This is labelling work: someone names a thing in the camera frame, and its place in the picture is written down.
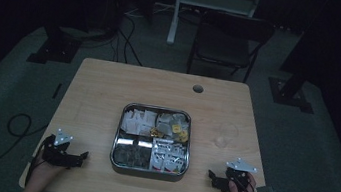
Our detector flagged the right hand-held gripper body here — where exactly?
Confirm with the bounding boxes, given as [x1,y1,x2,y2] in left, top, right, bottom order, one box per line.
[221,155,259,192]

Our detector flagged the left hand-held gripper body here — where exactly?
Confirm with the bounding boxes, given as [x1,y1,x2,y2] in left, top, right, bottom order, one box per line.
[40,126,88,170]

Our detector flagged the pile of yellow-tagged tea bags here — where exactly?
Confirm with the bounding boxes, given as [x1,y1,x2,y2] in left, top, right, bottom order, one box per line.
[153,108,193,144]

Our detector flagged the dark compartment tea box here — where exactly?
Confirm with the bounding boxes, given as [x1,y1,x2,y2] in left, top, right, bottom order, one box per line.
[107,100,197,185]

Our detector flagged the person's left hand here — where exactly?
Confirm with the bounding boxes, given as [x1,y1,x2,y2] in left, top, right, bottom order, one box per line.
[30,150,69,183]

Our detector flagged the pile of clear dark sachets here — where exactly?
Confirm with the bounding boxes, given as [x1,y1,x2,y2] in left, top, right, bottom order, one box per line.
[111,137,154,171]

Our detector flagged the pile of white red packets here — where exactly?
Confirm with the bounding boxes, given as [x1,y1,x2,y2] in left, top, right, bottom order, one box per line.
[148,137,191,176]

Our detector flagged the pile of white sachets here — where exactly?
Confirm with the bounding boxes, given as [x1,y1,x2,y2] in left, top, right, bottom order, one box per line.
[119,106,159,139]

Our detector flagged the small black floor strip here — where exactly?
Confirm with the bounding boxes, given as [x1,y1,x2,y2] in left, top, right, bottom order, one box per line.
[51,82,63,101]

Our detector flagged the black stand base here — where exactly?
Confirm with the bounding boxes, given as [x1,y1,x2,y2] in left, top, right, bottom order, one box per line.
[25,22,85,70]
[264,68,320,115]

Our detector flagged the black folding chair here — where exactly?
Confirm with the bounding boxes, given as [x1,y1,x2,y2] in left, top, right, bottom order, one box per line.
[185,8,278,87]

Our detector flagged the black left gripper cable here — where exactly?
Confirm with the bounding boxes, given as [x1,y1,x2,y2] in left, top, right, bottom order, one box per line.
[23,130,57,192]

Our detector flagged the black floor cable loop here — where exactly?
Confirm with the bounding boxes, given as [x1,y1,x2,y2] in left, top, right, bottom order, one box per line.
[0,109,50,192]

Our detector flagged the black floor cables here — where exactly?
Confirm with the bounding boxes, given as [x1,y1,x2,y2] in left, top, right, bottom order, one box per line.
[111,12,151,68]

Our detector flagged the white metal desk frame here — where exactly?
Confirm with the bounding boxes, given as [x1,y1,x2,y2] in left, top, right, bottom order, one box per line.
[165,0,265,57]

